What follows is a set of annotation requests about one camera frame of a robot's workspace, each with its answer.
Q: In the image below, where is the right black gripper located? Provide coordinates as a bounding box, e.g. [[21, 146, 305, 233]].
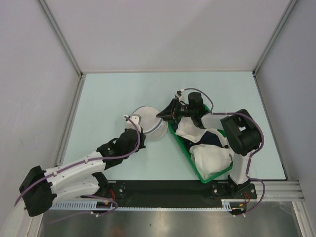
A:
[[157, 98, 195, 123]]

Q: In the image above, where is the white mesh laundry bag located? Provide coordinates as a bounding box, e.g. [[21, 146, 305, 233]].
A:
[[133, 106, 168, 141]]

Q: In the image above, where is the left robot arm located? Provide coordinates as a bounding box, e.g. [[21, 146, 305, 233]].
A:
[[19, 128, 146, 217]]

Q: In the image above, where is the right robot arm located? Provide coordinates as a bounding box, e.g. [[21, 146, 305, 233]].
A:
[[157, 88, 264, 198]]

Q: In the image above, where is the white bra in basket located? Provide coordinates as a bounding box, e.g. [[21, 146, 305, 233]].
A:
[[189, 144, 234, 180]]

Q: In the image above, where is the navy blue garment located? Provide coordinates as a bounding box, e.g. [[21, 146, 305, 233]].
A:
[[196, 131, 223, 148]]

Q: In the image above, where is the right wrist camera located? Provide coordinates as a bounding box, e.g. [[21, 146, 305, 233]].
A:
[[175, 89, 185, 102]]

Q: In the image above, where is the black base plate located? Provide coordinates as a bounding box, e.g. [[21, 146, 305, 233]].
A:
[[100, 180, 257, 209]]

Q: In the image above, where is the light blue cable duct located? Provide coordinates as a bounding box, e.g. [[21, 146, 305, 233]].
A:
[[50, 199, 119, 211]]

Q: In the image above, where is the left aluminium frame post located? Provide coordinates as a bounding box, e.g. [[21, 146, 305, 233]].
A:
[[36, 0, 83, 78]]

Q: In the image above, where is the aluminium frame post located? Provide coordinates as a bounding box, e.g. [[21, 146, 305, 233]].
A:
[[36, 0, 83, 78], [252, 0, 300, 77]]

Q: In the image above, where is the right aluminium frame post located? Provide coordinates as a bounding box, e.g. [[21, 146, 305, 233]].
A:
[[252, 0, 300, 77]]

